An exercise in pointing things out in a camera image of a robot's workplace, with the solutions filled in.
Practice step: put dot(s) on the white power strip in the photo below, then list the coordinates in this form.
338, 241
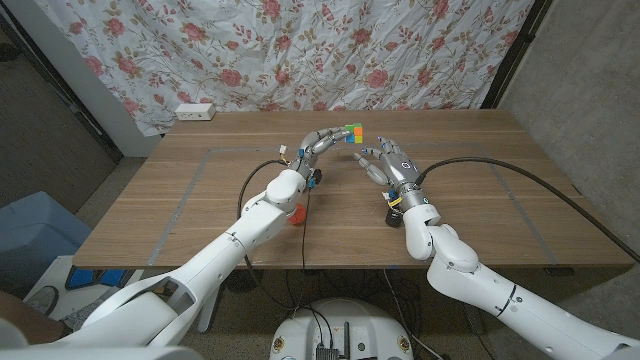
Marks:
195, 112

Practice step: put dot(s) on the black round floor base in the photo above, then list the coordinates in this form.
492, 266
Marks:
250, 281

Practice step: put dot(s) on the blue plastic bin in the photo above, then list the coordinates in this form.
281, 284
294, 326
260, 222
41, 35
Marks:
35, 235

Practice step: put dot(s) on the white floral backdrop cloth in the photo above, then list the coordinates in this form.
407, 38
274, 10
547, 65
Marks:
350, 50

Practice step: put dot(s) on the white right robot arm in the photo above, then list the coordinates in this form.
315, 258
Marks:
500, 297

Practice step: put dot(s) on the multicoloured Rubik's cube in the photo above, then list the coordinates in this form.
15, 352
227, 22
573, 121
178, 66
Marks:
355, 133

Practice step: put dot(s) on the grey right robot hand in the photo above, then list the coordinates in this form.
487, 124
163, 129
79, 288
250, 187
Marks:
400, 172

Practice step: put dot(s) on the person bare leg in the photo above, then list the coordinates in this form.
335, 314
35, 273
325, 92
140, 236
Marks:
25, 320

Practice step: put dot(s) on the red round ball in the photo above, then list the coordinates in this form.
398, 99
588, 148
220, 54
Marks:
299, 216

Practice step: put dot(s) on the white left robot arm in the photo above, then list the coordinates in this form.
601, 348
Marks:
250, 230

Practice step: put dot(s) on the white floor mat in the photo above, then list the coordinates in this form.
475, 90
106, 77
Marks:
50, 270

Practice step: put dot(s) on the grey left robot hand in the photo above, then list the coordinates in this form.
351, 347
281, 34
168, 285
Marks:
312, 145

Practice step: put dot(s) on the white robot torso base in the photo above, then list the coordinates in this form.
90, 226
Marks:
375, 325

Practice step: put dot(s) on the blue floor pad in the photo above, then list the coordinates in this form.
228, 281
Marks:
111, 276
80, 279

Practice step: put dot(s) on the grey metal table leg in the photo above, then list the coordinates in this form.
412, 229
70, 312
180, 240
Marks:
205, 322
474, 320

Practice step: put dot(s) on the black TV remote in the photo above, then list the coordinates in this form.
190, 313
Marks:
393, 220

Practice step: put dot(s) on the grey sneaker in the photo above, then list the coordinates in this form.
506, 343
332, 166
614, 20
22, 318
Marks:
87, 312
42, 300

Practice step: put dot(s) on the white robot chest edge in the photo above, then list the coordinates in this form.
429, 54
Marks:
100, 354

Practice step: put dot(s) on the black backdrop stand pole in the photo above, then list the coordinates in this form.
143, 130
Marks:
519, 50

